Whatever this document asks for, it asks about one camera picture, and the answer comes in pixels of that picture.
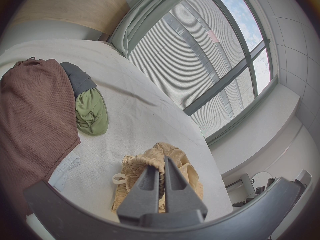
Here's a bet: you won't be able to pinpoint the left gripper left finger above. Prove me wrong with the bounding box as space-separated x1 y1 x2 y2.
117 163 161 222

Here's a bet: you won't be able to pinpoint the bed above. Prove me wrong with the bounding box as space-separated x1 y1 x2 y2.
0 0 234 231

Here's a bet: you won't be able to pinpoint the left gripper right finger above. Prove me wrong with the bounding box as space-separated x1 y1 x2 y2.
164 156 208 221

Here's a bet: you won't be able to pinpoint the green garment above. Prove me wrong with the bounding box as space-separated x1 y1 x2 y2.
75 86 109 135

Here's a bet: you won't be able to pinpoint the black garment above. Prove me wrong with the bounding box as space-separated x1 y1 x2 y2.
59 62 97 101

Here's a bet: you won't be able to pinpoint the round wall mirror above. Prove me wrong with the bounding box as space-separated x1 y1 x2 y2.
251 171 273 184

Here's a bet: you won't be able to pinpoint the tan shorts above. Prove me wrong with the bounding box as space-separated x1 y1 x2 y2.
111 142 204 214

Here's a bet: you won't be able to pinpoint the pale blue garment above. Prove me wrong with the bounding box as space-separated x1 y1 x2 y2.
49 151 81 192

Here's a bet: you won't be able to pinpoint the blue-green curtain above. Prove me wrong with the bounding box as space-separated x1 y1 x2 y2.
110 0 218 58

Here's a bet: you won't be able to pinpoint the brown shorts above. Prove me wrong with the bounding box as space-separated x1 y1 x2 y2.
0 57 82 217

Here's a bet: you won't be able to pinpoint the window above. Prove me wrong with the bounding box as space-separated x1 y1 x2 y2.
127 0 279 146

